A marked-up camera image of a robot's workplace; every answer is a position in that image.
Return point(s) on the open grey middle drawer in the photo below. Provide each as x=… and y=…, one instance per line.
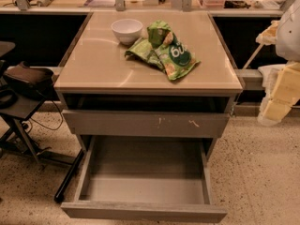
x=145, y=178

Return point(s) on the dark folding stand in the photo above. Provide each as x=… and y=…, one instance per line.
x=16, y=110

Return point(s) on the white bowl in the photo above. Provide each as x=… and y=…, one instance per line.
x=127, y=31

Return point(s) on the closed grey top drawer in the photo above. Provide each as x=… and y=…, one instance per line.
x=149, y=124

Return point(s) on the grey drawer cabinet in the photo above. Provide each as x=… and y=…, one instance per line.
x=99, y=77

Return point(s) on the green jalapeno chip bag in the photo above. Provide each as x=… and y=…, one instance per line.
x=144, y=47

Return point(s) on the black bag on stand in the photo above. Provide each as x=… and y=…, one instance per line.
x=31, y=82

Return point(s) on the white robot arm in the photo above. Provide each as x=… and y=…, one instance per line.
x=288, y=34

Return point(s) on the light green chip bag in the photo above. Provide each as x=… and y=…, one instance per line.
x=176, y=59

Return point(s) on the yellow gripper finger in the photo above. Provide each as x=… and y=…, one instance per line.
x=269, y=35
x=282, y=92

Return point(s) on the white-headed stick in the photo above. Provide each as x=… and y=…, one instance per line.
x=252, y=56

